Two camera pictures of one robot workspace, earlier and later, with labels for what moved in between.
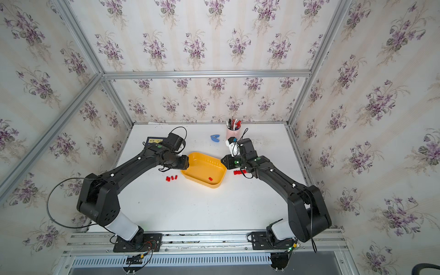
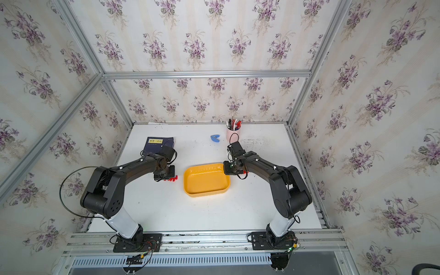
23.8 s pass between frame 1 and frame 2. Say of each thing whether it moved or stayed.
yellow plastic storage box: moved
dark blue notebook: stayed
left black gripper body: moved
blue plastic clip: stayed
